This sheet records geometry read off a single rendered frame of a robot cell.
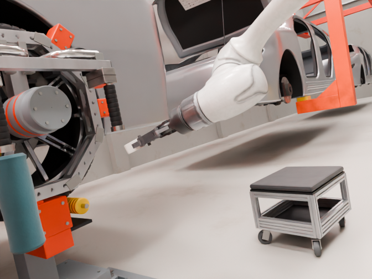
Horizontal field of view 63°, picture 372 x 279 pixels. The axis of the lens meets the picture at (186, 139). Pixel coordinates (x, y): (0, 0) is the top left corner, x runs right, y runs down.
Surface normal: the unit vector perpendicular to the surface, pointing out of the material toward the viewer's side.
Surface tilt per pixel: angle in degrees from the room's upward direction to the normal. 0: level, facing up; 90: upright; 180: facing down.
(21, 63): 90
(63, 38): 90
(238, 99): 118
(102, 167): 90
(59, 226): 90
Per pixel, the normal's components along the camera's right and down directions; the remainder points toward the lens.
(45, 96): 0.78, -0.11
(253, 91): 0.07, 0.49
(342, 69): -0.60, 0.17
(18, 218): 0.35, 0.03
